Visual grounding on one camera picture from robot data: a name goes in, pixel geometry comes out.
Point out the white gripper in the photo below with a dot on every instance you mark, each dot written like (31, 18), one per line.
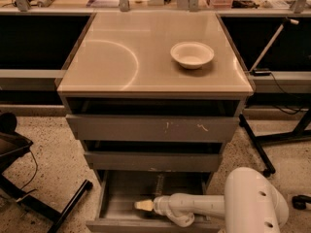
(160, 203)

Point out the clear plastic water bottle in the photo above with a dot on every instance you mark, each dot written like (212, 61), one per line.
(159, 185)

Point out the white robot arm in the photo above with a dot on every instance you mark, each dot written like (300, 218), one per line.
(250, 204)

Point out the grey bottom drawer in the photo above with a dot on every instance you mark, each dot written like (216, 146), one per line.
(121, 189)

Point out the grey drawer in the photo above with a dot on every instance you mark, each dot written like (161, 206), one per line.
(154, 120)
(153, 156)
(121, 189)

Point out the grey middle drawer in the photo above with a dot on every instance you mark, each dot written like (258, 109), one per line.
(153, 156)

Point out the grey top drawer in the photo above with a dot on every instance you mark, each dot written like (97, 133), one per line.
(154, 120)

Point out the grey drawer cabinet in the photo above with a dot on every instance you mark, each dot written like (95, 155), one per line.
(127, 56)

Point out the black caster wheel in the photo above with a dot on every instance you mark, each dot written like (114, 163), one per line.
(300, 202)

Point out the white paper bowl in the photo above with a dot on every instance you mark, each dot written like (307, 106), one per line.
(192, 55)

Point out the black stand right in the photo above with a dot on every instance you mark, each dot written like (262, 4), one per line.
(299, 133)

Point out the white rod with black base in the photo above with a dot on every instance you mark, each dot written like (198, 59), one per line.
(286, 21)

